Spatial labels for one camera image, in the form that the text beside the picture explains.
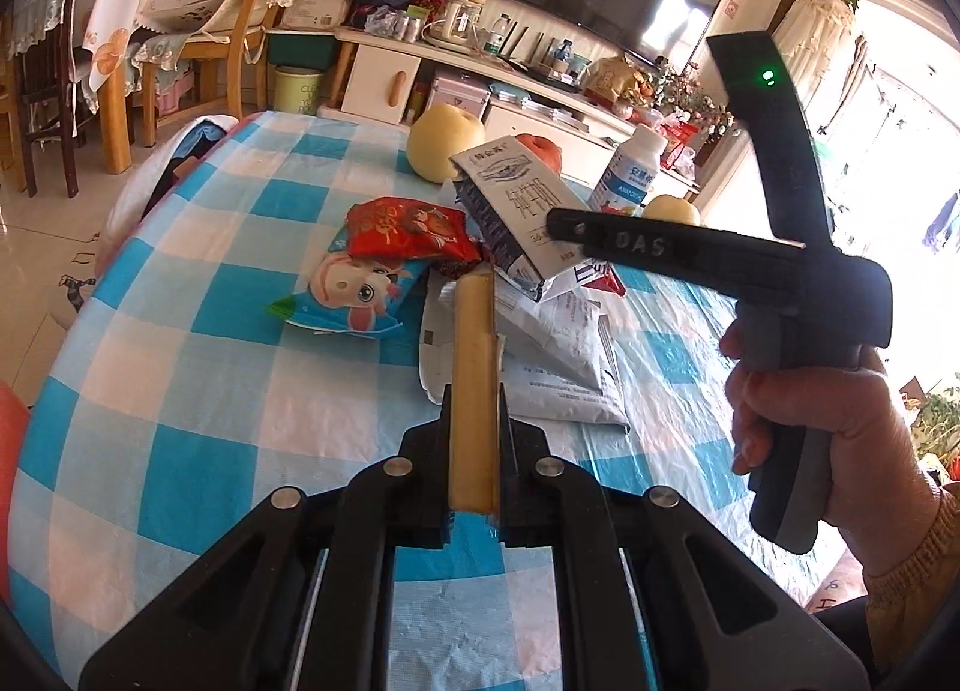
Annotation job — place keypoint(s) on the yellow packet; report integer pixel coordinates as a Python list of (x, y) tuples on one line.
[(472, 398)]

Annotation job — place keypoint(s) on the cream television cabinet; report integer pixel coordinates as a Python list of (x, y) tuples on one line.
[(382, 79)]

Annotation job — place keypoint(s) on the small yellow pear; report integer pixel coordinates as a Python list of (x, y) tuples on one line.
[(671, 209)]

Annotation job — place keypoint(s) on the person's right hand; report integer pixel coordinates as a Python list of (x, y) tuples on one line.
[(870, 436)]

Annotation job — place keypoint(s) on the dark wooden chair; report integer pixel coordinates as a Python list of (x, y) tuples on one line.
[(45, 98)]

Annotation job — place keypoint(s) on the pink metal case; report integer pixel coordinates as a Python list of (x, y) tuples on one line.
[(457, 102)]

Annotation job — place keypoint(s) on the yellow gift bag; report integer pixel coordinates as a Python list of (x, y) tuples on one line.
[(611, 79)]

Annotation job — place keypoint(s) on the glass electric kettle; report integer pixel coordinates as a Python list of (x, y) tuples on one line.
[(459, 23)]

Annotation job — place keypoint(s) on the red apple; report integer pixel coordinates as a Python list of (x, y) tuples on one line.
[(544, 151)]

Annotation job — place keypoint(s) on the dark blue cloth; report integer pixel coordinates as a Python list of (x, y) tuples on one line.
[(184, 166)]

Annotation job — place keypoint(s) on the red gift box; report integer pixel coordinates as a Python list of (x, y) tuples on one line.
[(679, 139)]

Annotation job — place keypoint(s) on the pack of small bottles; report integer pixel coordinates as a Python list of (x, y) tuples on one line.
[(394, 24)]

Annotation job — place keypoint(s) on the pale green bin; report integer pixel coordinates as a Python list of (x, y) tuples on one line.
[(296, 89)]

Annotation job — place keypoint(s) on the small blue cap bottle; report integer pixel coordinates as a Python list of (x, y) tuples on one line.
[(562, 57)]

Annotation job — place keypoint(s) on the artificial flower arrangement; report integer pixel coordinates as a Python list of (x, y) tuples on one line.
[(690, 98)]

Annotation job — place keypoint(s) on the orange print tablecloth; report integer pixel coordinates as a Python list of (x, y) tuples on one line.
[(112, 30)]

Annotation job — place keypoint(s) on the blue checkered tablecloth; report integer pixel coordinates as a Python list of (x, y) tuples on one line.
[(225, 376)]

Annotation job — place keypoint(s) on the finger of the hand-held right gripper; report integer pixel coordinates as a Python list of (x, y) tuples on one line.
[(660, 241)]

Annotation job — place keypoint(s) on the lace covered stand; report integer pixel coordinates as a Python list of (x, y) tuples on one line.
[(814, 38)]

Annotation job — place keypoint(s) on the potted plant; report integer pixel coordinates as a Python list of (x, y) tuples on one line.
[(937, 428)]

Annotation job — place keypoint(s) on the red snack packet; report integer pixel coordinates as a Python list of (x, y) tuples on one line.
[(409, 229)]

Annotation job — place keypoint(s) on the large yellow pear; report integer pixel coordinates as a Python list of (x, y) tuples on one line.
[(444, 143)]

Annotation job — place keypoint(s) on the blue cartoon snack packet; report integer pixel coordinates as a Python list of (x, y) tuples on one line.
[(352, 293)]

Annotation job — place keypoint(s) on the person's right forearm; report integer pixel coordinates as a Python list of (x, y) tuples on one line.
[(915, 571)]

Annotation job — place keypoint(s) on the grey and white milk carton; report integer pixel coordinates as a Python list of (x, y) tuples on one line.
[(517, 211)]

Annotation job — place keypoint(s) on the pink plastic stool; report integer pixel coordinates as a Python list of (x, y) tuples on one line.
[(174, 89)]

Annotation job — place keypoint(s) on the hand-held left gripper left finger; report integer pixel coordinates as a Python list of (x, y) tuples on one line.
[(427, 458)]

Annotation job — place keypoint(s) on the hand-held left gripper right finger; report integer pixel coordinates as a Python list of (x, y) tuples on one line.
[(525, 458)]

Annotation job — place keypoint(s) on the white yogurt drink bottle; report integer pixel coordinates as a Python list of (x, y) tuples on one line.
[(630, 169)]

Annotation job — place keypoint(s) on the stack of books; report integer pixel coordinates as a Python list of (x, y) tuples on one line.
[(536, 107)]

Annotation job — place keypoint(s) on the clear water bottle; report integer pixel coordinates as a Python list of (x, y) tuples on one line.
[(496, 38)]

